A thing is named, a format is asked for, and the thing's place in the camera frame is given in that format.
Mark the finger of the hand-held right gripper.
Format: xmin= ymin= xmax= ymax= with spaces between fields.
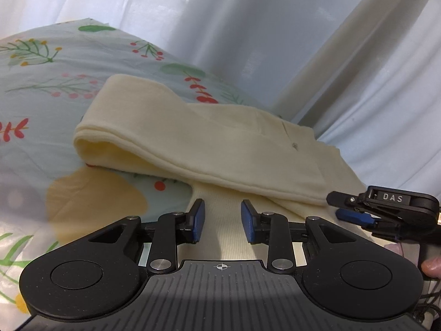
xmin=335 ymin=207 xmax=384 ymax=231
xmin=326 ymin=191 xmax=369 ymax=211

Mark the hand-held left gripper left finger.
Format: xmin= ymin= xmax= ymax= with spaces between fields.
xmin=85 ymin=198 xmax=206 ymax=277

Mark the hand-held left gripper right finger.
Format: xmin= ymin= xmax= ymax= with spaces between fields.
xmin=240 ymin=199 xmax=356 ymax=276

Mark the cream knit garment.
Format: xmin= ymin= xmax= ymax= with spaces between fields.
xmin=73 ymin=74 xmax=423 ymax=261

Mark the floral printed bed sheet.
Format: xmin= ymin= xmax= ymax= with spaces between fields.
xmin=0 ymin=17 xmax=276 ymax=318

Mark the white curtain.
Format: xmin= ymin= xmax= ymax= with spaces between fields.
xmin=0 ymin=0 xmax=441 ymax=197

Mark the black cable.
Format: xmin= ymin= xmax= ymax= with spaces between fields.
xmin=412 ymin=290 xmax=441 ymax=321

